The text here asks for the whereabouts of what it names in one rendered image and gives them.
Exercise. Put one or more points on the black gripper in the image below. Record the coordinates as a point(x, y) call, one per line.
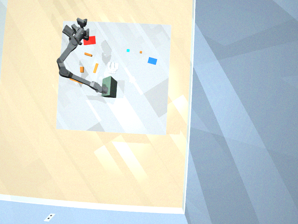
point(81, 31)

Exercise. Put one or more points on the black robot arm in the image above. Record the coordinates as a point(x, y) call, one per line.
point(74, 41)

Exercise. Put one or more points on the red flat rectangular plate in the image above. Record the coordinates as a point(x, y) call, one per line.
point(90, 41)

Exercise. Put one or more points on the blue flat plate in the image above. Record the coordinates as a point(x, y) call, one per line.
point(152, 61)

